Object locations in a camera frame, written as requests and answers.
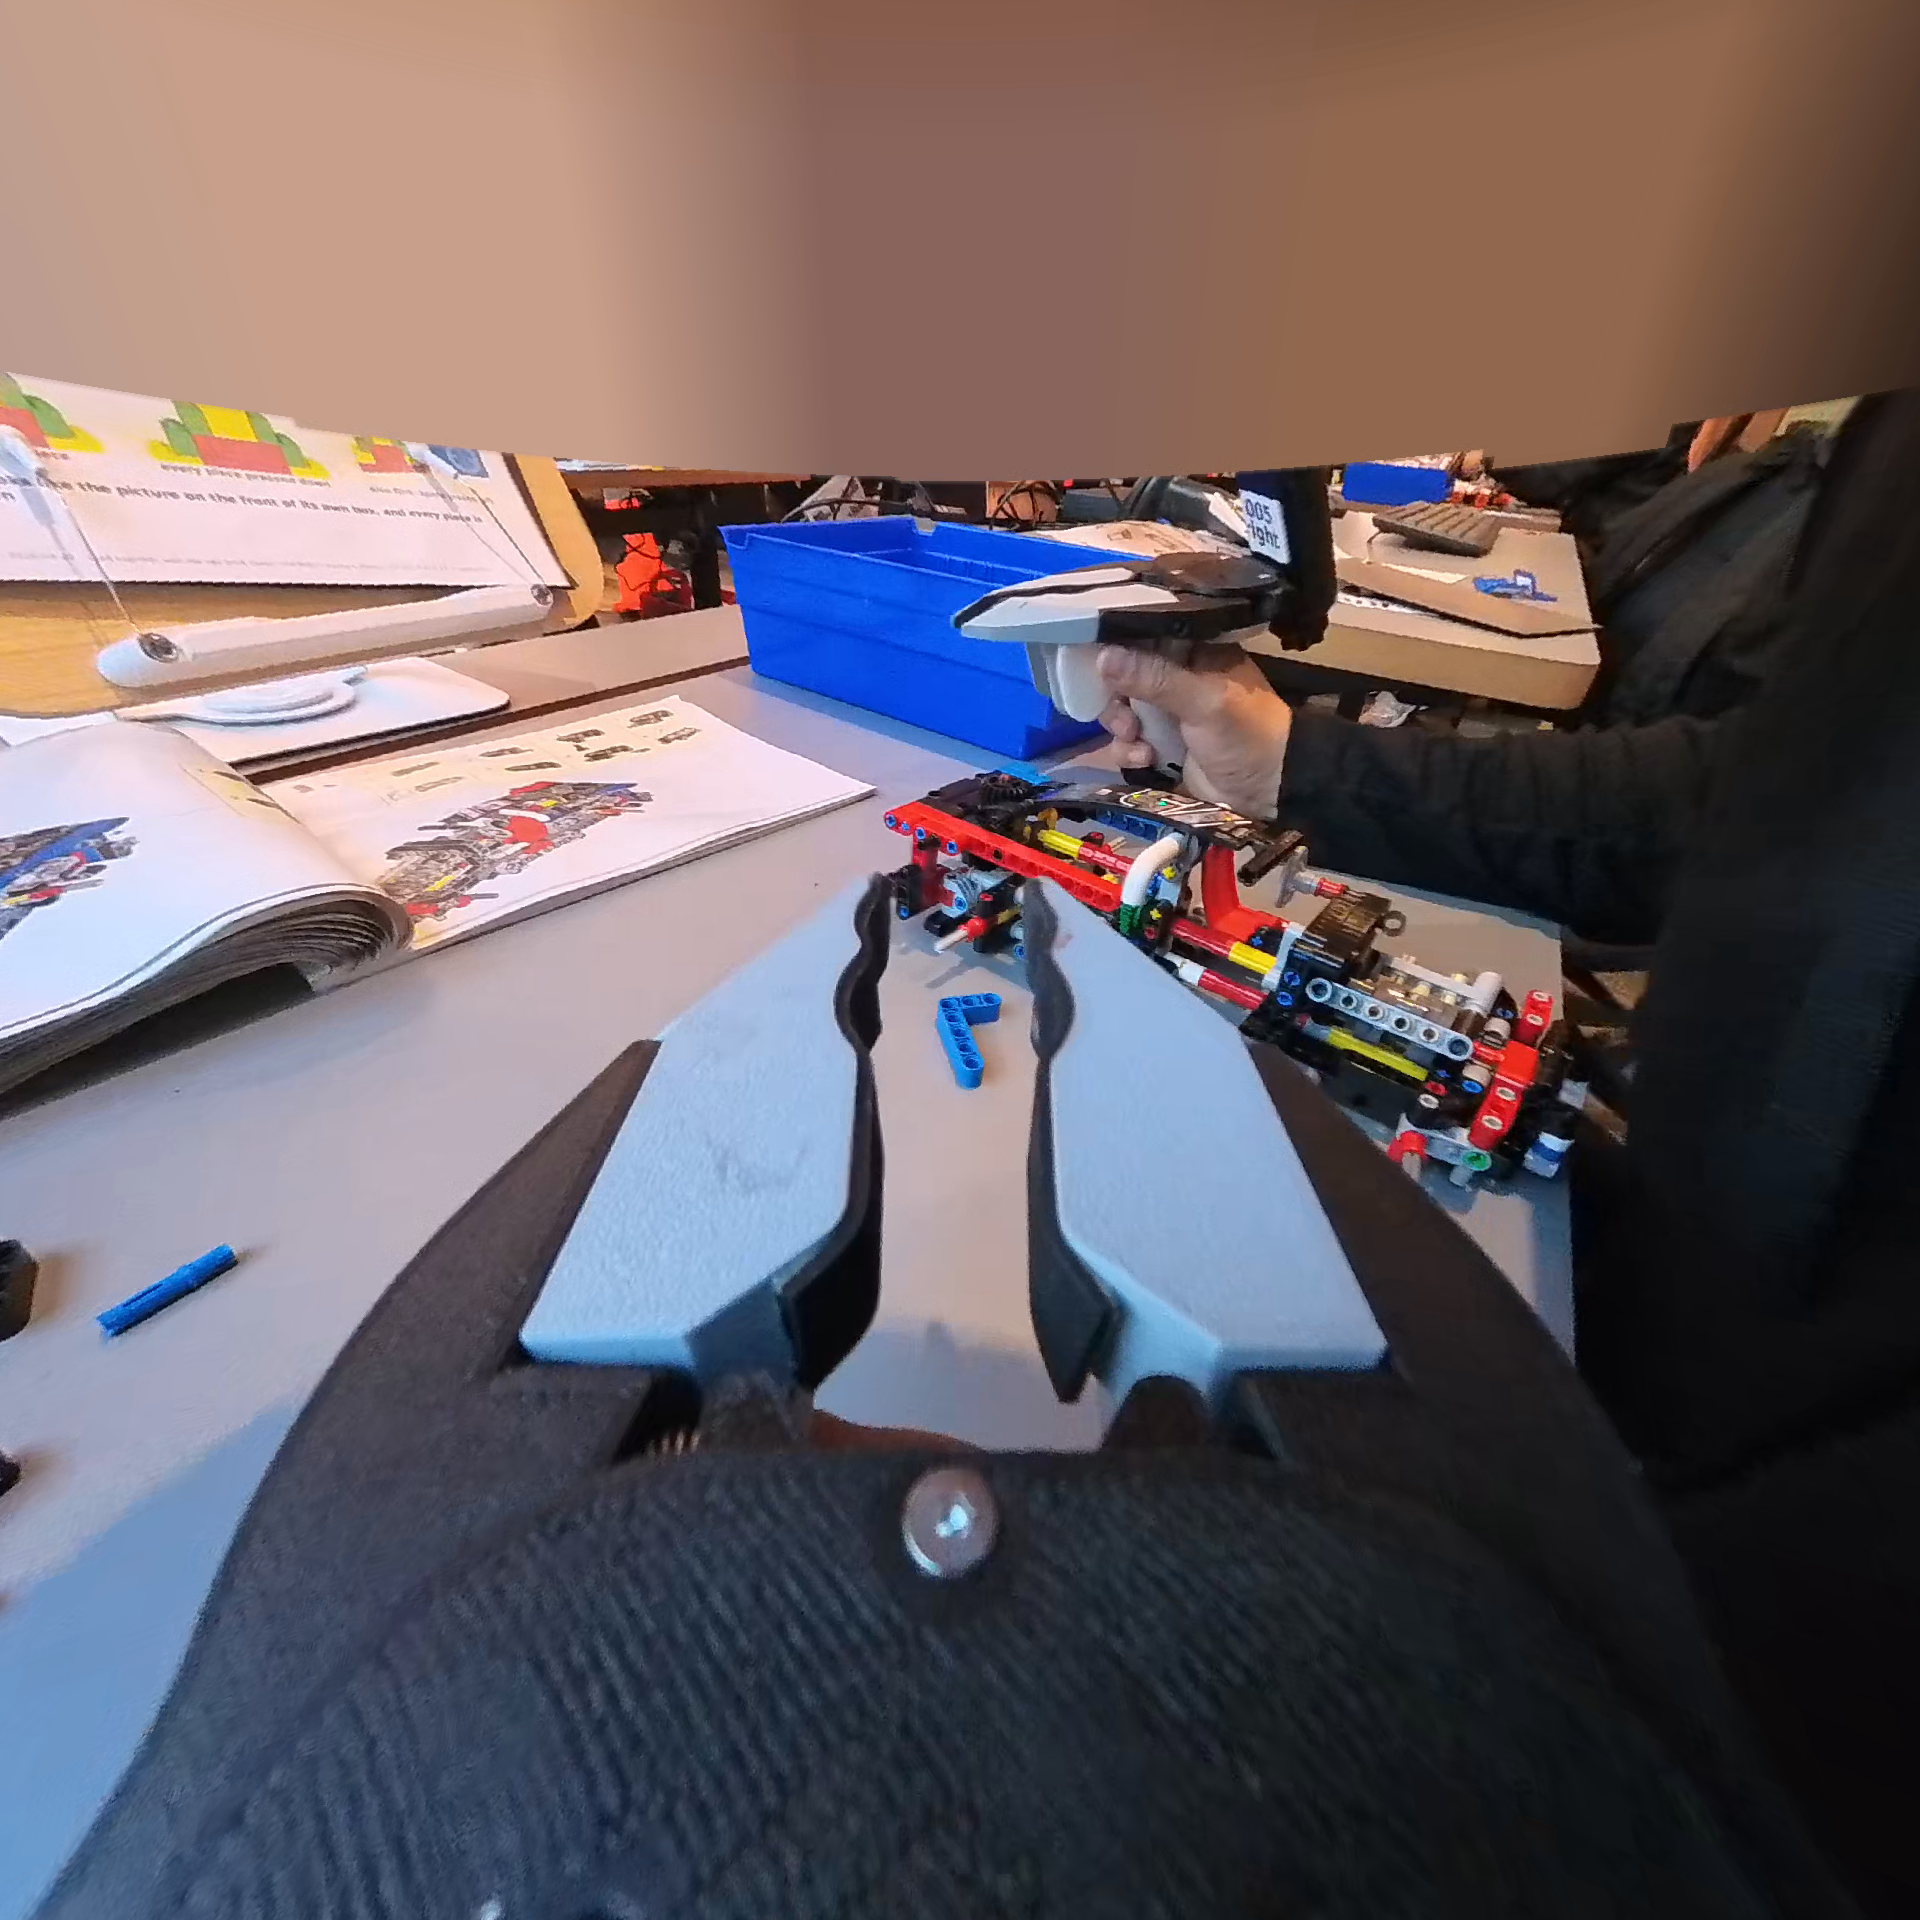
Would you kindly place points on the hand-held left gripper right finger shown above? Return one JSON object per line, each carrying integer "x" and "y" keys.
{"x": 1200, "y": 1201}

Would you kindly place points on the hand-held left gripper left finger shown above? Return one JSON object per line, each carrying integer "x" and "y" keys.
{"x": 705, "y": 1184}

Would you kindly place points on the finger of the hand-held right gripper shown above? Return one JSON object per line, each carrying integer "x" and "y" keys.
{"x": 1035, "y": 615}
{"x": 1081, "y": 575}

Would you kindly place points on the blue storage bin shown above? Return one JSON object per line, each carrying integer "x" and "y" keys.
{"x": 840, "y": 630}

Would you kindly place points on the brick car chassis model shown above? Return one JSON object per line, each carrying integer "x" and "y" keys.
{"x": 1350, "y": 1020}

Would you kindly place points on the blue angled beam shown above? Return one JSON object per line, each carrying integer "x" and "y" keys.
{"x": 968, "y": 1034}

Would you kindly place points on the person's right forearm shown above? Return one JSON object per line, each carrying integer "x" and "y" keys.
{"x": 1424, "y": 810}

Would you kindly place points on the person's right hand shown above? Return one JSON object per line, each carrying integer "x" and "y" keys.
{"x": 1223, "y": 734}

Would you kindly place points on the small blue box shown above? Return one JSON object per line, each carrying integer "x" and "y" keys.
{"x": 1395, "y": 483}

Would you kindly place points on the black keyboard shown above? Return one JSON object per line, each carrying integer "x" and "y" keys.
{"x": 1440, "y": 525}

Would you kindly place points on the scattered blue brick pieces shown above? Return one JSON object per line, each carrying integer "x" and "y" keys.
{"x": 1515, "y": 585}

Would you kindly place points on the red orange plastic object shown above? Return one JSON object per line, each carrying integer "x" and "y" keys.
{"x": 656, "y": 571}

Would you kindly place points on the building instruction booklet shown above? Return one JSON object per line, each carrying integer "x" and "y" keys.
{"x": 674, "y": 780}

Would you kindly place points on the blue connector pin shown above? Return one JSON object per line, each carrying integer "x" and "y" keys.
{"x": 164, "y": 1291}

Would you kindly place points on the pile of loose bricks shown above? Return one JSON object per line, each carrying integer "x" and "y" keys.
{"x": 12, "y": 1291}

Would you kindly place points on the printed instruction sheet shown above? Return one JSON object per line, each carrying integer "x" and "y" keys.
{"x": 301, "y": 525}

